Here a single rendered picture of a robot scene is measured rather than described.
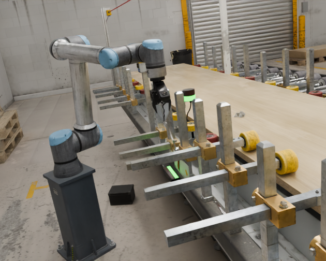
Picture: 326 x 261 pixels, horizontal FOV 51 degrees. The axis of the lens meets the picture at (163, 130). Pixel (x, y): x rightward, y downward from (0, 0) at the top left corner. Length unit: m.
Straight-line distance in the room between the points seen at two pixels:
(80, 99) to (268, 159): 1.50
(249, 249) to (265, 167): 0.39
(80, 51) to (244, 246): 1.16
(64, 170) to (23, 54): 7.46
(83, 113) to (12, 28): 7.46
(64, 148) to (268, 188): 1.51
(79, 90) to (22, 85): 7.50
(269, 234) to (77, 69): 1.51
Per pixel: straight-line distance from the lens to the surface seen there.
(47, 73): 9.51
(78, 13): 9.40
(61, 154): 2.23
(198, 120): 1.36
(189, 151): 1.34
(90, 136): 2.28
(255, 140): 1.42
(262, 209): 0.94
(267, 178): 0.95
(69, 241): 2.51
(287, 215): 0.93
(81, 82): 2.16
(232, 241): 1.27
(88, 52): 1.72
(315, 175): 1.26
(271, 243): 1.05
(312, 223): 1.24
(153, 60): 1.56
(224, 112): 1.11
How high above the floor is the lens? 1.45
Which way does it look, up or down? 17 degrees down
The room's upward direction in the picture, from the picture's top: 8 degrees counter-clockwise
